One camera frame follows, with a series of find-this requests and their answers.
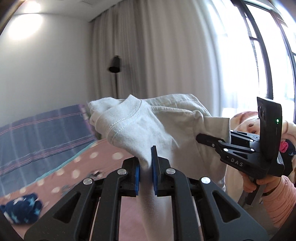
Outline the white t-shirt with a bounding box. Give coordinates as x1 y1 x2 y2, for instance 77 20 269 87
89 94 230 240

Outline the pink sleeved right forearm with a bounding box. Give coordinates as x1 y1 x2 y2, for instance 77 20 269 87
262 176 295 228

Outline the person right hand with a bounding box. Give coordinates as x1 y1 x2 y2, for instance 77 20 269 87
240 172 281 193

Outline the floral folded garment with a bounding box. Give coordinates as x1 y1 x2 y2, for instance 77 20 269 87
87 170 104 181

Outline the pink polka dot blanket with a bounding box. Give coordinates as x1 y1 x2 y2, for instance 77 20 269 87
1 140 147 240

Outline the navy star fleece garment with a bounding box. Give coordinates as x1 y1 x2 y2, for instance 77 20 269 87
1 193 43 225

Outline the blue plaid pillow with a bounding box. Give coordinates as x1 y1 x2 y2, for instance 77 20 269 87
1 104 97 196

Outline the black floor lamp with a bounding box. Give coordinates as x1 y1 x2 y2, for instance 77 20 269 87
108 55 121 98

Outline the beige curtain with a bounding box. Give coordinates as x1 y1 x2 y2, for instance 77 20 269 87
89 0 271 119

